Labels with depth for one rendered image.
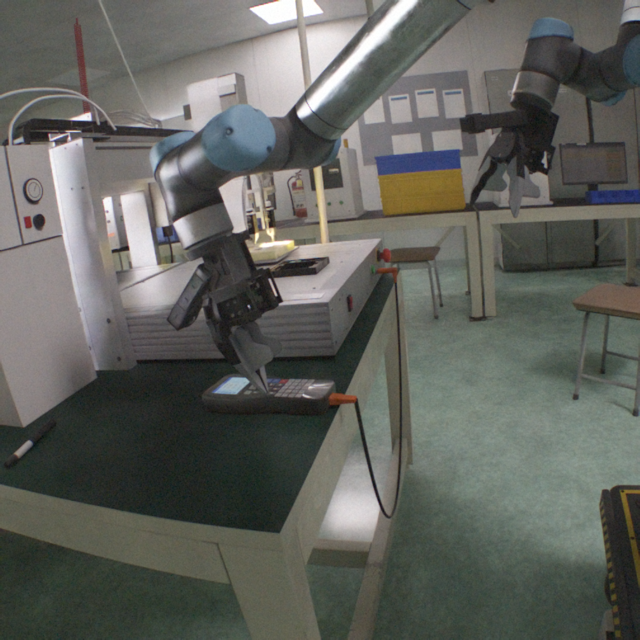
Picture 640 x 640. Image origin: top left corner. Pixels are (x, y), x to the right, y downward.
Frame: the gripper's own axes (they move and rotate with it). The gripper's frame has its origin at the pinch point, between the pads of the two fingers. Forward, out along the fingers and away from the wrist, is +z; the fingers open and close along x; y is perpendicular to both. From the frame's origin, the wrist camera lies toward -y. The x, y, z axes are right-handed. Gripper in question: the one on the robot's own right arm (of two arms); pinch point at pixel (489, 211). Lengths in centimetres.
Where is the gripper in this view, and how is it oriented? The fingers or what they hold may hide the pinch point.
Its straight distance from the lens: 83.5
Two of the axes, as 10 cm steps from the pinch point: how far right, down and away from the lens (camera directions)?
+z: -2.9, 9.2, 2.6
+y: 9.4, 2.3, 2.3
